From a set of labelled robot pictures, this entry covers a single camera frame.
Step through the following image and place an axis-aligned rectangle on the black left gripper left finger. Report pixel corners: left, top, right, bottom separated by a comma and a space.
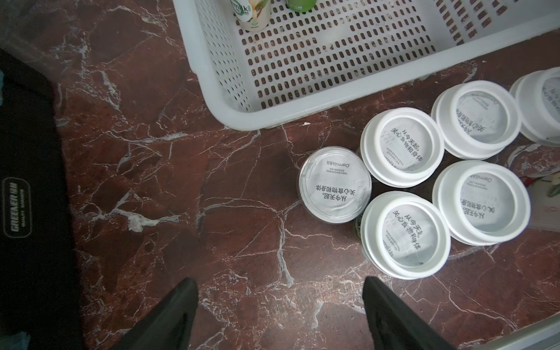
112, 278, 198, 349

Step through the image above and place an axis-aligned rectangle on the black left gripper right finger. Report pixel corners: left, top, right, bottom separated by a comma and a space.
363, 276, 453, 349

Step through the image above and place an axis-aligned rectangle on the white lidded yogurt cup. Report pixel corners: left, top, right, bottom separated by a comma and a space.
510, 67, 559, 147
286, 0, 316, 13
357, 107, 445, 188
230, 0, 271, 32
431, 80, 522, 160
433, 160, 531, 246
359, 191, 452, 280

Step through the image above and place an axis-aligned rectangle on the foil topped yogurt cup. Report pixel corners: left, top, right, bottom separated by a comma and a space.
297, 146, 372, 224

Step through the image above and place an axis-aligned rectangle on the white plastic perforated basket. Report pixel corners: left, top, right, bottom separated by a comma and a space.
174, 1, 559, 131

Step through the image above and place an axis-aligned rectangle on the black plastic toolbox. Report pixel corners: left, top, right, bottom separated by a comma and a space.
1, 52, 85, 349

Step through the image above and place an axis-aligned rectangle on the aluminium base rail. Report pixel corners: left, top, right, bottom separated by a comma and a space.
478, 314, 560, 350

